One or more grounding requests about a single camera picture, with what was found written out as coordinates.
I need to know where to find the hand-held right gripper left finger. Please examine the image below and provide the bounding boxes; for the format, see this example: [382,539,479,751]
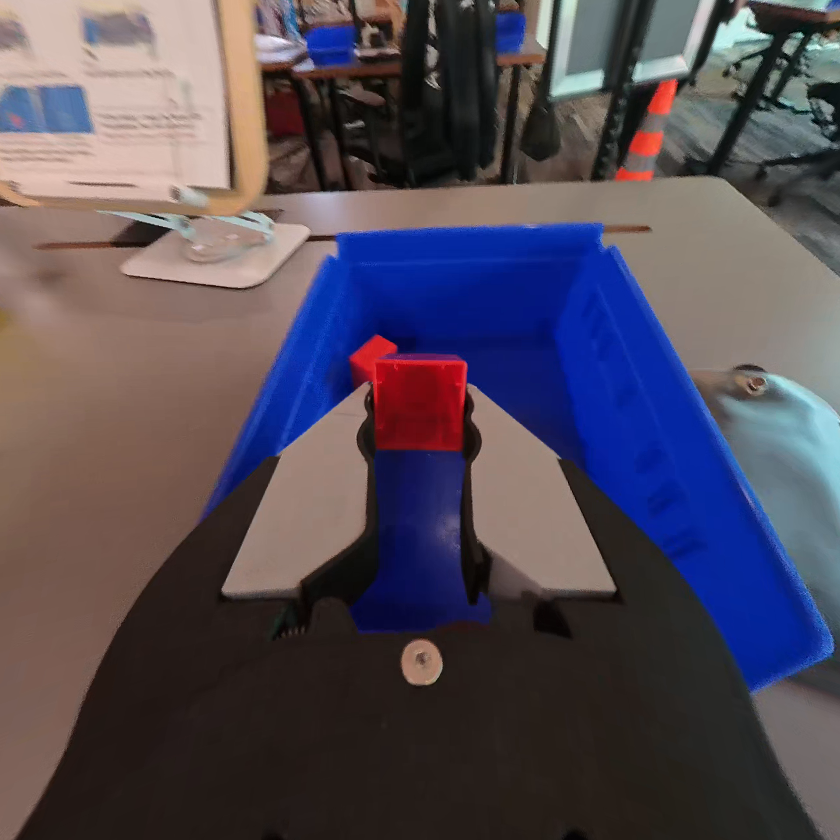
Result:
[222,385,380,601]

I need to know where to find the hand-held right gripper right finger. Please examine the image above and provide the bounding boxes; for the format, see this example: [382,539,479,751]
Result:
[461,385,619,605]

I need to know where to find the blue plastic bin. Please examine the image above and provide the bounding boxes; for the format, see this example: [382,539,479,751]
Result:
[202,223,833,694]

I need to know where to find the red one-stud plastic brick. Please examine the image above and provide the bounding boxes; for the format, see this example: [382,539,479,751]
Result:
[373,353,469,452]

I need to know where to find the red wooden cube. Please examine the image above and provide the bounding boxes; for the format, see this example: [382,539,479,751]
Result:
[349,335,399,389]

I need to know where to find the white stand base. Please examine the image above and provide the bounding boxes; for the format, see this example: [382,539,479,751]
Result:
[120,222,312,290]

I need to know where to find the black hanging bag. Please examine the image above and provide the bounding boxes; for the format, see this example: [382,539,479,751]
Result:
[520,95,564,164]

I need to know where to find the orange traffic cone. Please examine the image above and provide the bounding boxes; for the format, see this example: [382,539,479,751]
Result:
[614,79,679,183]

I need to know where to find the instruction sheet on stand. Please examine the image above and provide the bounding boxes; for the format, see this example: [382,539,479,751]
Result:
[0,0,271,216]

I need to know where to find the hanging black jackets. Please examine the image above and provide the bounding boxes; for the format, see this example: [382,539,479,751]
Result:
[399,0,501,188]

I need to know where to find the printed instruction sheet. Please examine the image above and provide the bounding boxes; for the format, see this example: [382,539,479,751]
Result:
[0,0,235,199]

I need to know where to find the wooden table with black legs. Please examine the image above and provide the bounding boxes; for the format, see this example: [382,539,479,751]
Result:
[259,51,549,193]

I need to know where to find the small blue storage bin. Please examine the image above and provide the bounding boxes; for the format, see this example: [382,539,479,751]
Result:
[305,25,360,67]
[494,12,527,55]

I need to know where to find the dark table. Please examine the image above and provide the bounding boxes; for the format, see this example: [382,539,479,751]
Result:
[705,0,840,177]

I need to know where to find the grey framed panel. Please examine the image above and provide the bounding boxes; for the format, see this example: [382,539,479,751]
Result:
[546,0,719,102]

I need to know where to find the black office chair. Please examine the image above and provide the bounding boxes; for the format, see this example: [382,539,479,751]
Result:
[764,79,840,207]

